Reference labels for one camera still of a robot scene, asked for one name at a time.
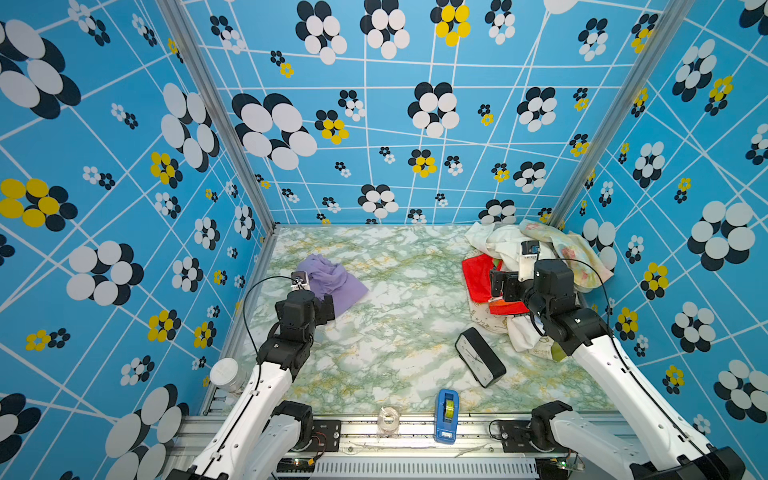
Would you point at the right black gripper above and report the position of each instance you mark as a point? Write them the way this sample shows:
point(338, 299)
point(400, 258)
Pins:
point(511, 279)

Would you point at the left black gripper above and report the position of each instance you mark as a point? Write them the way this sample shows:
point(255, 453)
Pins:
point(322, 311)

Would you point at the purple cloth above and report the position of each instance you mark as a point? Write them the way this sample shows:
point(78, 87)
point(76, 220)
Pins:
point(328, 278)

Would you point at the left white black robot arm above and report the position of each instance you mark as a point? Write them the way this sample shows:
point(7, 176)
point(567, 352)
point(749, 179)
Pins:
point(263, 426)

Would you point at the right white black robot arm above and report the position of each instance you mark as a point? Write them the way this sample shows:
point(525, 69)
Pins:
point(588, 339)

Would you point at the pastel floral cloth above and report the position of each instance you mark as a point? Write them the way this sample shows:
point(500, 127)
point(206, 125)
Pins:
point(588, 269)

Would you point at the green cloth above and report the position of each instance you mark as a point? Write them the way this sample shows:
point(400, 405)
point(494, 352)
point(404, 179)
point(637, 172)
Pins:
point(557, 353)

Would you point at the white cream cloth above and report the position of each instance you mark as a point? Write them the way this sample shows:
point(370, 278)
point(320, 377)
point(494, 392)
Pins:
point(503, 243)

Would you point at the red cloth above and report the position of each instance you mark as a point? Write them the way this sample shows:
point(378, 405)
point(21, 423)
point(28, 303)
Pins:
point(477, 275)

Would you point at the white round jar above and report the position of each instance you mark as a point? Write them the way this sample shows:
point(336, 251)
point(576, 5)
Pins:
point(227, 375)

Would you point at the black alarm clock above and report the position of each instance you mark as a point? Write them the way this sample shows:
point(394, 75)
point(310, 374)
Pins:
point(484, 364)

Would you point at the clear tape roll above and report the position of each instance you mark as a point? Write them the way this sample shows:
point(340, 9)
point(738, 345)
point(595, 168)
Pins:
point(388, 421)

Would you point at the blue tape dispenser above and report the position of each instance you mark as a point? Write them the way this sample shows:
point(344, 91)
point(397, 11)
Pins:
point(446, 416)

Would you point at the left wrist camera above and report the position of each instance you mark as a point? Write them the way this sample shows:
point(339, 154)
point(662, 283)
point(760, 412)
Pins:
point(299, 277)

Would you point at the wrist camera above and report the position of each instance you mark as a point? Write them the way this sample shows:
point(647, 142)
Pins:
point(529, 254)
point(299, 277)

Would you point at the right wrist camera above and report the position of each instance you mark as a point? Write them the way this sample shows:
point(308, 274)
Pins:
point(529, 254)

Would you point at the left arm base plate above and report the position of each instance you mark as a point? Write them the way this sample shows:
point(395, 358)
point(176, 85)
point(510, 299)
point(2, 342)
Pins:
point(325, 436)

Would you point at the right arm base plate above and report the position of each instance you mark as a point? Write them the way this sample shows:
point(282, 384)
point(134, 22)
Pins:
point(517, 436)

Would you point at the aluminium front rail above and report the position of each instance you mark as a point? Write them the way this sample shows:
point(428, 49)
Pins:
point(420, 444)

